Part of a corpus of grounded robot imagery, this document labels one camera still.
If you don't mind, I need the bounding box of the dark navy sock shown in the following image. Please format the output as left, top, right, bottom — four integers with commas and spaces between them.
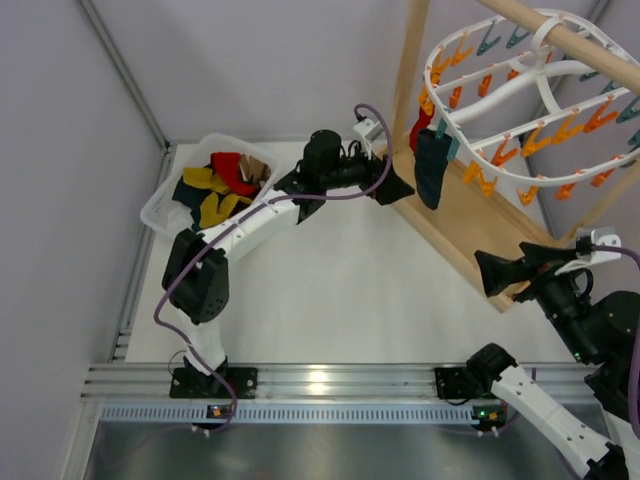
414, 129, 451, 210

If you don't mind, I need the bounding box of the red thin sock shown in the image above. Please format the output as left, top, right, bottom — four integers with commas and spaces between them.
409, 107, 433, 152

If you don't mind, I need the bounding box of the mustard yellow sock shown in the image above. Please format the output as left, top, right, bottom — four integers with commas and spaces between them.
198, 193, 253, 230
182, 167, 233, 194

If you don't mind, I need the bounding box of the navy patterned sock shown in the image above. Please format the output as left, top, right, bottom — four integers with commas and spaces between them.
172, 179, 208, 209

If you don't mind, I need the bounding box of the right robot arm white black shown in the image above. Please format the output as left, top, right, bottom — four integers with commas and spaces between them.
463, 240, 639, 479

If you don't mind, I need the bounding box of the white round clip hanger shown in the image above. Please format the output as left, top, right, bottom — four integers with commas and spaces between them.
422, 4, 639, 207

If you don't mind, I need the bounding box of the tan brown striped sock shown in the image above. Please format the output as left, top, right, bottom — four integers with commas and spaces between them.
239, 154, 271, 188

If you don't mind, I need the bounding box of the white sock in basket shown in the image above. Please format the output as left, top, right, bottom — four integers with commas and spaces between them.
167, 205, 193, 235

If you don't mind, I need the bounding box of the white plastic basket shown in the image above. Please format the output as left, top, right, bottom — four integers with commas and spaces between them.
140, 133, 281, 240

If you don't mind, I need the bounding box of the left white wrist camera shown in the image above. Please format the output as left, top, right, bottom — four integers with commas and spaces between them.
353, 117, 385, 148

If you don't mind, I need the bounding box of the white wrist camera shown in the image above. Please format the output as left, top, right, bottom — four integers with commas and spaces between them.
555, 227, 622, 276
353, 117, 385, 148

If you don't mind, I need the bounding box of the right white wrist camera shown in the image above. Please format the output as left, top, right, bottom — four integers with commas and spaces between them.
555, 227, 622, 276

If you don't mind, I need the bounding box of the wooden rack frame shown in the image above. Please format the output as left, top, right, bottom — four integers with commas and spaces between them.
392, 1, 639, 287

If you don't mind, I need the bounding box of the aluminium rail base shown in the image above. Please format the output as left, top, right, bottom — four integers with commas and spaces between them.
79, 362, 611, 426

